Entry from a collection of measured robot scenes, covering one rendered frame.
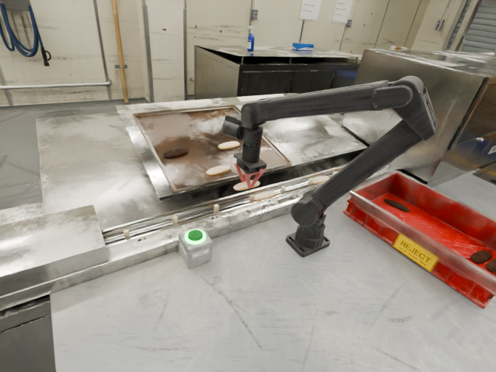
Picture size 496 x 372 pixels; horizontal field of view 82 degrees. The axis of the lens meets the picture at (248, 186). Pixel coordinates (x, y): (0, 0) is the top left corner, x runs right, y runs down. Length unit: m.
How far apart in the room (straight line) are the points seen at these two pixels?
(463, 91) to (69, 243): 1.37
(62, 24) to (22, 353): 3.83
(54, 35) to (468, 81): 4.07
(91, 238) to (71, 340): 0.22
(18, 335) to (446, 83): 1.56
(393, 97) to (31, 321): 0.94
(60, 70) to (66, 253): 3.81
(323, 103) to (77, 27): 3.91
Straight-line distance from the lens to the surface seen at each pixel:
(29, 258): 0.80
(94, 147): 1.45
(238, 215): 0.92
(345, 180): 0.76
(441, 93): 1.40
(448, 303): 0.98
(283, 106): 0.77
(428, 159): 1.44
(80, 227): 0.84
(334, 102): 0.72
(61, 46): 4.42
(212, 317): 0.73
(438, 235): 1.21
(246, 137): 0.86
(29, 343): 0.97
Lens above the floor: 1.44
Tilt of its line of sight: 33 degrees down
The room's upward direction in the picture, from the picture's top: 7 degrees clockwise
